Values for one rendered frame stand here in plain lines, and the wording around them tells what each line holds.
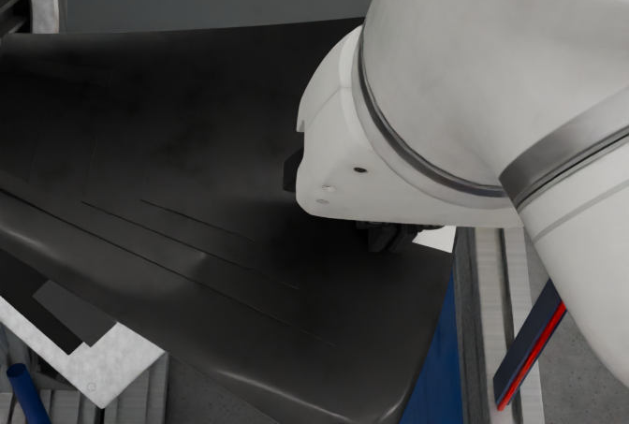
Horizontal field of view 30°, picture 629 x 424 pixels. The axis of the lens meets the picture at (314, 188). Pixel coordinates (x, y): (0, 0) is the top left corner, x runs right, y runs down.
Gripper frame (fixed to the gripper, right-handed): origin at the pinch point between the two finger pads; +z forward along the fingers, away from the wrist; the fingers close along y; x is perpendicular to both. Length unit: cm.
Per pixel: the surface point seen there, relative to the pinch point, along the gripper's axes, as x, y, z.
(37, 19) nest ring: -14.8, 18.9, 15.5
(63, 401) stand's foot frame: -2, 25, 115
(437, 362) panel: -1, -14, 57
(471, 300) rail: -3.1, -12.5, 36.1
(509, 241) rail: -7.6, -15.3, 34.9
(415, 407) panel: 2, -15, 69
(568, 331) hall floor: -17, -51, 127
